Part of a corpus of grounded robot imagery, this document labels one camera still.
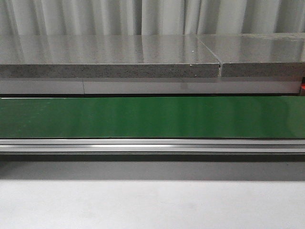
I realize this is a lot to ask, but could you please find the green conveyor belt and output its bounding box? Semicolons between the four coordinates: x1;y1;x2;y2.
0;96;305;138

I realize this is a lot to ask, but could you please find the aluminium conveyor side rail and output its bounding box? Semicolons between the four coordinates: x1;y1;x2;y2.
0;138;305;156

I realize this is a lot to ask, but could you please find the grey speckled stone counter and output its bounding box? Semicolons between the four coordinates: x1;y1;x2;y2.
0;33;305;96

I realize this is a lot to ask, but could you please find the white pleated curtain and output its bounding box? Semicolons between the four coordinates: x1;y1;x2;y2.
0;0;305;35

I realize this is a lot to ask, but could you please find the red plastic tray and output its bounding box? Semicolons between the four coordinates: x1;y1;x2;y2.
300;78;305;96

